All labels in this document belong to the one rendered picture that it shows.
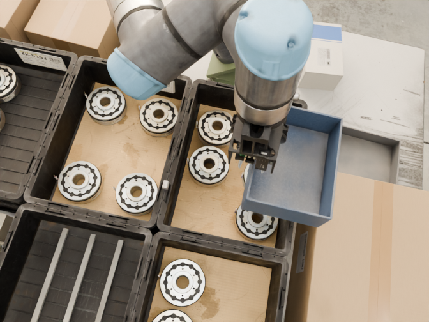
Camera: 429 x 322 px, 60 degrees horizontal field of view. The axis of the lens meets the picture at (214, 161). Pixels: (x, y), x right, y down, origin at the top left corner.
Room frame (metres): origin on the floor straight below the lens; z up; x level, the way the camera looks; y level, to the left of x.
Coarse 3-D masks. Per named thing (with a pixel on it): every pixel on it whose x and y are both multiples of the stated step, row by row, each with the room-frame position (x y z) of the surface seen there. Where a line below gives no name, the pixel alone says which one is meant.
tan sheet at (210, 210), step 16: (192, 144) 0.40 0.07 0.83; (240, 176) 0.33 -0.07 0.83; (192, 192) 0.27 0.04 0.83; (208, 192) 0.27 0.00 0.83; (224, 192) 0.28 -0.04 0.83; (240, 192) 0.29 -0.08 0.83; (176, 208) 0.22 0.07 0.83; (192, 208) 0.22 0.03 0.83; (208, 208) 0.23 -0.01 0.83; (224, 208) 0.24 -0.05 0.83; (176, 224) 0.18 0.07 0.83; (192, 224) 0.19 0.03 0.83; (208, 224) 0.19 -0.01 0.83; (224, 224) 0.20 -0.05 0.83; (240, 240) 0.17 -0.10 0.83; (272, 240) 0.18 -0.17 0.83
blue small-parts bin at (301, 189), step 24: (288, 120) 0.37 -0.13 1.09; (312, 120) 0.37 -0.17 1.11; (336, 120) 0.37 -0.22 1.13; (288, 144) 0.33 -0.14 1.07; (312, 144) 0.34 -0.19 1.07; (336, 144) 0.32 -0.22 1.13; (288, 168) 0.28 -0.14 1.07; (312, 168) 0.29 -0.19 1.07; (336, 168) 0.27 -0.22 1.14; (264, 192) 0.22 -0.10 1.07; (288, 192) 0.23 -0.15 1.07; (312, 192) 0.24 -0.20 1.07; (288, 216) 0.18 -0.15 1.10; (312, 216) 0.17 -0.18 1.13
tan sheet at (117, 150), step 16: (128, 96) 0.51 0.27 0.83; (160, 96) 0.52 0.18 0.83; (128, 112) 0.46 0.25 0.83; (80, 128) 0.39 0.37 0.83; (96, 128) 0.39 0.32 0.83; (112, 128) 0.40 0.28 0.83; (128, 128) 0.41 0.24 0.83; (80, 144) 0.34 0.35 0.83; (96, 144) 0.35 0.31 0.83; (112, 144) 0.36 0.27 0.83; (128, 144) 0.36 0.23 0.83; (144, 144) 0.37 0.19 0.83; (160, 144) 0.38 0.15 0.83; (80, 160) 0.30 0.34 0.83; (96, 160) 0.31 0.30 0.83; (112, 160) 0.31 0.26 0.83; (128, 160) 0.32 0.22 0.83; (144, 160) 0.33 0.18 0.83; (160, 160) 0.34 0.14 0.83; (112, 176) 0.27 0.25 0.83; (160, 176) 0.29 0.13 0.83; (112, 192) 0.23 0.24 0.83; (96, 208) 0.18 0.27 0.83; (112, 208) 0.19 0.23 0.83
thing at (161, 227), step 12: (192, 84) 0.52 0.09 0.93; (204, 84) 0.52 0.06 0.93; (216, 84) 0.53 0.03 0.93; (228, 84) 0.53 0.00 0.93; (192, 96) 0.48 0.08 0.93; (180, 132) 0.38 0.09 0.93; (180, 144) 0.35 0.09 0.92; (168, 180) 0.25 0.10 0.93; (168, 192) 0.23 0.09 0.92; (168, 228) 0.15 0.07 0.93; (180, 228) 0.15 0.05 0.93; (288, 228) 0.19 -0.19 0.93; (216, 240) 0.14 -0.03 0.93; (228, 240) 0.14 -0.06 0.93; (288, 240) 0.17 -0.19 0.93; (264, 252) 0.13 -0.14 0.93; (276, 252) 0.14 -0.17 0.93; (288, 252) 0.14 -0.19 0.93
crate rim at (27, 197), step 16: (80, 64) 0.52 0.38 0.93; (64, 96) 0.42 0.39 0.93; (176, 128) 0.39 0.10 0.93; (48, 144) 0.29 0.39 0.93; (176, 144) 0.35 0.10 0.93; (32, 176) 0.21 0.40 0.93; (160, 192) 0.23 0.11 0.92; (64, 208) 0.15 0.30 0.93; (80, 208) 0.16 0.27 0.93; (144, 224) 0.15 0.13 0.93
